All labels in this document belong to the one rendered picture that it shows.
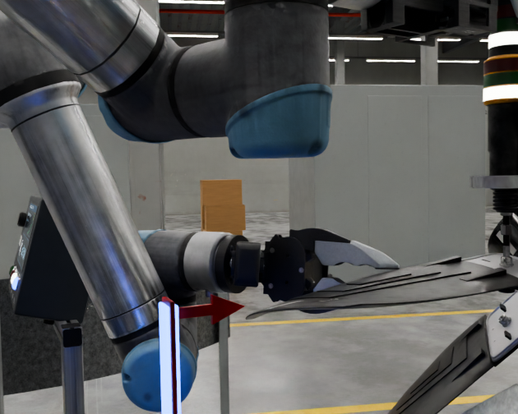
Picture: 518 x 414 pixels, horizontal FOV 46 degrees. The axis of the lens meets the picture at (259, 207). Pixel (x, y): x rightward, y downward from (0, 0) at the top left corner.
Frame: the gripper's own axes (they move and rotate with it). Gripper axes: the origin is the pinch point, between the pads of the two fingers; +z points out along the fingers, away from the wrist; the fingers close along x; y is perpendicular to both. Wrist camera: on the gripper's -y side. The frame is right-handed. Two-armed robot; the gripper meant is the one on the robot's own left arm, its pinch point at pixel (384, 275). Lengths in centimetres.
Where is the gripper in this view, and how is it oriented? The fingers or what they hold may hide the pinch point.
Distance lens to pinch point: 64.8
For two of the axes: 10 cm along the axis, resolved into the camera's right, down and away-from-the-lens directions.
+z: 8.8, 0.1, -4.8
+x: -0.4, 10.0, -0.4
